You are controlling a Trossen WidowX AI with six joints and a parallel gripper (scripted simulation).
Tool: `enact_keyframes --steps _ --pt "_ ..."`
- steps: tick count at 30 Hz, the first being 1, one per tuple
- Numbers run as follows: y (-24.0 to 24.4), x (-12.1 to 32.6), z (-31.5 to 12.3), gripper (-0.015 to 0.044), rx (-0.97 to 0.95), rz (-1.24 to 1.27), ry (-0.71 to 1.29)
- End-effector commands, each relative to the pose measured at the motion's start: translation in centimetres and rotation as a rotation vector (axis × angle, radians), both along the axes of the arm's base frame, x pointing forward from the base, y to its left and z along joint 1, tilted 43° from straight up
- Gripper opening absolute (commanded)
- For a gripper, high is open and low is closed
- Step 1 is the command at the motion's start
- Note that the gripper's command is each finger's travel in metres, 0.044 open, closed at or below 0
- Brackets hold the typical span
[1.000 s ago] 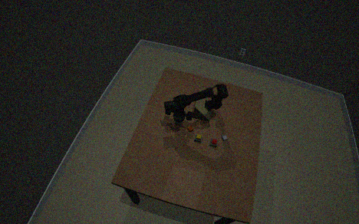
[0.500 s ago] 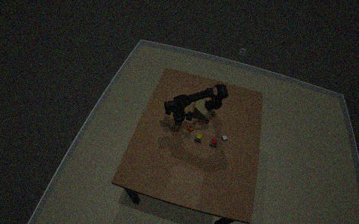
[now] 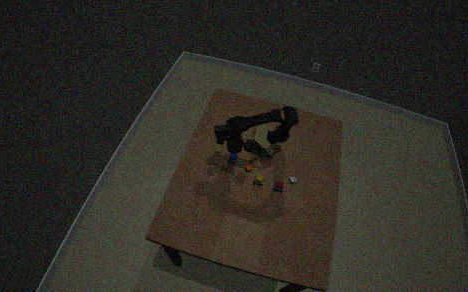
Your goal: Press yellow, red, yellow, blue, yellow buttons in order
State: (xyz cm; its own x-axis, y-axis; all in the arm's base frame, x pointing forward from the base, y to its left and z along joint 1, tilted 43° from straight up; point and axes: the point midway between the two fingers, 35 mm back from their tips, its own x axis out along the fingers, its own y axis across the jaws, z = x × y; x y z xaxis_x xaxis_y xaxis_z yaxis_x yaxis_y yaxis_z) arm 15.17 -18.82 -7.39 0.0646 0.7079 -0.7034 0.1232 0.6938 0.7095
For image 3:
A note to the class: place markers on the red button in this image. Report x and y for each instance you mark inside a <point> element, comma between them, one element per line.
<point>278,186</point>

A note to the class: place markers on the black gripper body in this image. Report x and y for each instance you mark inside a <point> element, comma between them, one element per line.
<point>248,144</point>

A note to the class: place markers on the yellow button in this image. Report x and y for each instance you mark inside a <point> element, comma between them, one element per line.
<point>259,180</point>

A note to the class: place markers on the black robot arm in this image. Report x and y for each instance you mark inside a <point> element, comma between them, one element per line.
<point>238,124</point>

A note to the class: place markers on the blue button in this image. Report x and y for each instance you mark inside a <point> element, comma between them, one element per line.
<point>232,158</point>

